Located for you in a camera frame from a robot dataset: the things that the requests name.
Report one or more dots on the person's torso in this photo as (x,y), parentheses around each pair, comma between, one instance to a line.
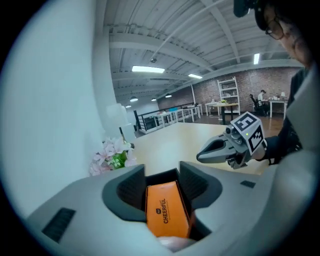
(291,135)

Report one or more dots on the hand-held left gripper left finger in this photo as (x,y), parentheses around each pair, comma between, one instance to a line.
(95,207)

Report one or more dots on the person's head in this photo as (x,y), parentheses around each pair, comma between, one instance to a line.
(292,37)

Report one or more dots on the round wooden table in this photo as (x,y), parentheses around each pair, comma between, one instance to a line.
(226,105)

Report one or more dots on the white table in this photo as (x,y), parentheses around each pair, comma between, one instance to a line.
(210,105)
(197,108)
(166,116)
(183,112)

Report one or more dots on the black metal railing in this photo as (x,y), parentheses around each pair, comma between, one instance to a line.
(150,120)

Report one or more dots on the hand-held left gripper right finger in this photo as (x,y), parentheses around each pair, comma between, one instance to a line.
(250,212)

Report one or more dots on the person's right forearm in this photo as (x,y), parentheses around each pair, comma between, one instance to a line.
(272,148)

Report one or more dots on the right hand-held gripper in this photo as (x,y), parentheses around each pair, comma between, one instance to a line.
(250,130)

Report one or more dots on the white shelf rack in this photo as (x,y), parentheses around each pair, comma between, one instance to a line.
(228,87)

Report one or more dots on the rectangular ceiling light panel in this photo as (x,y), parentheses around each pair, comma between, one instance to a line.
(195,76)
(148,69)
(256,58)

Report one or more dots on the pink artificial flowers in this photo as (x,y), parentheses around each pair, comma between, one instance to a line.
(111,155)

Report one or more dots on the black eyeglasses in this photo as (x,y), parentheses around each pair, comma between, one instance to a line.
(275,31)

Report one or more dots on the black office chair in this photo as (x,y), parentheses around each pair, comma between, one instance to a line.
(254,103)

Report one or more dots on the orange box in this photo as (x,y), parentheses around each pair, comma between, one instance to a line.
(166,210)

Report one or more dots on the white desk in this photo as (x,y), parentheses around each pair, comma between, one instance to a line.
(277,101)

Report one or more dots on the blue plastic bin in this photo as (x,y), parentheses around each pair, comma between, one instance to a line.
(174,110)

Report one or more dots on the black head camera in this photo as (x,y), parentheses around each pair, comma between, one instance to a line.
(243,7)

